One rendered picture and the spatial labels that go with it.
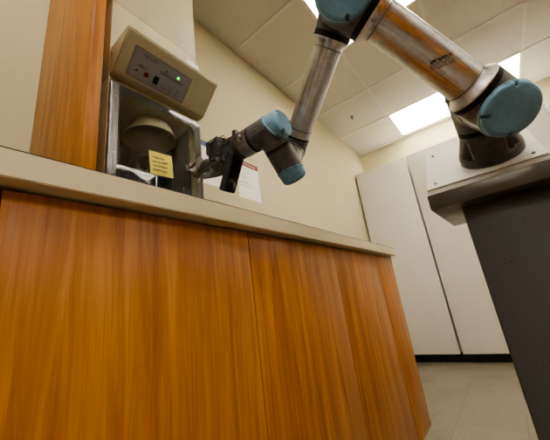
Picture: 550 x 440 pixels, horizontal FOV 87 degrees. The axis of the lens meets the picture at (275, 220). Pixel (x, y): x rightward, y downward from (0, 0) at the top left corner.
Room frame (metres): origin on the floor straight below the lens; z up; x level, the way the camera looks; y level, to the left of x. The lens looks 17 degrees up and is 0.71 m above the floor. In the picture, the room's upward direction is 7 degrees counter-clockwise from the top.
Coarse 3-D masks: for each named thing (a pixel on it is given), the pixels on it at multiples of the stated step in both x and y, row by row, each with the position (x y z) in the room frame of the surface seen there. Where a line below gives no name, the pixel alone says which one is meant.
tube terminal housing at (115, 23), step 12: (108, 12) 0.68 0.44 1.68; (120, 12) 0.69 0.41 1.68; (108, 24) 0.68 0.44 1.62; (120, 24) 0.69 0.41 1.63; (132, 24) 0.72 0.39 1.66; (144, 24) 0.75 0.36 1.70; (108, 36) 0.67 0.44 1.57; (156, 36) 0.79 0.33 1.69; (108, 48) 0.67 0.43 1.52; (168, 48) 0.82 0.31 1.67; (180, 48) 0.86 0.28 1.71; (108, 60) 0.67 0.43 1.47; (192, 60) 0.91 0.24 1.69; (108, 72) 0.67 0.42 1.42; (108, 84) 0.66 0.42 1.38; (120, 84) 0.69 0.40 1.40; (96, 168) 0.69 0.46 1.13
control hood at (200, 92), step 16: (128, 32) 0.61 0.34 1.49; (112, 48) 0.66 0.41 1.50; (128, 48) 0.63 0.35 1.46; (144, 48) 0.65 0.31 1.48; (160, 48) 0.67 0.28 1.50; (112, 64) 0.65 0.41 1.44; (128, 64) 0.66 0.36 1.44; (176, 64) 0.73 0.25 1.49; (128, 80) 0.69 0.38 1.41; (192, 80) 0.79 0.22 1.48; (208, 80) 0.82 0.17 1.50; (160, 96) 0.77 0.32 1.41; (192, 96) 0.83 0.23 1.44; (208, 96) 0.86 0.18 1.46; (192, 112) 0.87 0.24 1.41
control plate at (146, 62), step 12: (132, 60) 0.66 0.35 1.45; (144, 60) 0.67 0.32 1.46; (156, 60) 0.69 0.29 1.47; (132, 72) 0.68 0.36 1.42; (156, 72) 0.71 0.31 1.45; (168, 72) 0.73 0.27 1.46; (180, 72) 0.75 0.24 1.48; (168, 84) 0.76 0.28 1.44; (180, 84) 0.78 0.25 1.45; (168, 96) 0.78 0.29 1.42; (180, 96) 0.80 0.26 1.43
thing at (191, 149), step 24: (120, 96) 0.68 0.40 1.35; (144, 96) 0.74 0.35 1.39; (120, 120) 0.68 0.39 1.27; (144, 120) 0.74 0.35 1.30; (168, 120) 0.81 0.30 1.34; (192, 120) 0.88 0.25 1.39; (120, 144) 0.69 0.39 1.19; (144, 144) 0.74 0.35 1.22; (168, 144) 0.80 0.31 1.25; (192, 144) 0.88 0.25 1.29; (120, 168) 0.69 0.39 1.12; (144, 168) 0.74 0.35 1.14; (192, 192) 0.87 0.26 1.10
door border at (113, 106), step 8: (112, 88) 0.66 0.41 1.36; (112, 96) 0.66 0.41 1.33; (112, 104) 0.66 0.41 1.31; (112, 112) 0.66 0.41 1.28; (112, 120) 0.67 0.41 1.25; (112, 128) 0.67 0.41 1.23; (112, 136) 0.67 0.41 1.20; (112, 144) 0.67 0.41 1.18; (112, 152) 0.67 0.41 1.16; (112, 160) 0.67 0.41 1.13; (112, 168) 0.67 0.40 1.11
